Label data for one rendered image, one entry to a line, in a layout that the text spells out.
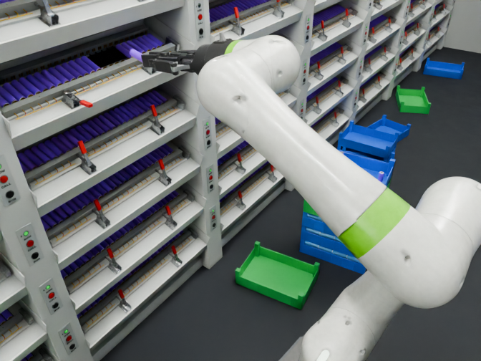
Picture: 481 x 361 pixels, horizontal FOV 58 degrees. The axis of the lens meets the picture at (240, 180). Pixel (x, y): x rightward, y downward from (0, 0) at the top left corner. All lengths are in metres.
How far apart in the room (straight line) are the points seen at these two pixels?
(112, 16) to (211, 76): 0.52
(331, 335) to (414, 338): 0.85
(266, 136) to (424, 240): 0.28
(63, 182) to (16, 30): 0.40
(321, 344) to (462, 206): 0.43
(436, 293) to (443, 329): 1.21
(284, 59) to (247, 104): 0.15
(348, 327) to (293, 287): 0.86
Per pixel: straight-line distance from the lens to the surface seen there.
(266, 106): 0.70
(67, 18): 1.13
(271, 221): 2.17
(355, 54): 2.69
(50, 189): 1.23
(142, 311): 1.79
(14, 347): 1.43
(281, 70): 0.80
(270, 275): 1.92
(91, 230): 1.37
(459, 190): 0.81
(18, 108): 1.13
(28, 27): 1.09
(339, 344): 1.01
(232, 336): 1.73
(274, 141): 0.69
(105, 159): 1.30
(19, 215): 1.17
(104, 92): 1.22
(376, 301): 1.03
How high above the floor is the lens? 1.43
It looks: 36 degrees down
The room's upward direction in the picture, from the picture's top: 1 degrees counter-clockwise
